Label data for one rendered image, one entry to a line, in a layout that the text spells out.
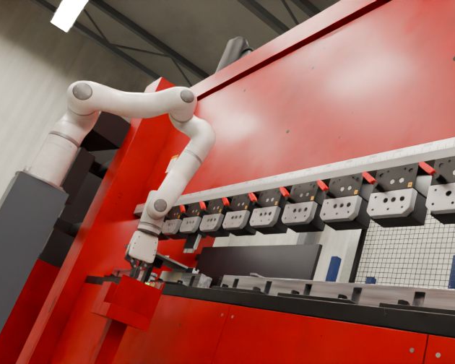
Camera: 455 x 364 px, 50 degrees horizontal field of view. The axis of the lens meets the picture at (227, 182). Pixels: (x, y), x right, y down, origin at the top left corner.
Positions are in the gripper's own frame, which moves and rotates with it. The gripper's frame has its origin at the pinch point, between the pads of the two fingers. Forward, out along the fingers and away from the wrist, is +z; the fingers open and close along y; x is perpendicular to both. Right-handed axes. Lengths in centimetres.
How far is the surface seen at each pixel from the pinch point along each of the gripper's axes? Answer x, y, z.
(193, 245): -40, -37, -25
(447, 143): 88, -46, -52
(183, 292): -5.1, -23.3, 0.5
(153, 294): 4.9, -7.4, 5.1
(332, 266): -128, -199, -66
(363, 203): 60, -46, -37
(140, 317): 4.9, -5.3, 13.9
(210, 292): 13.7, -24.8, -0.9
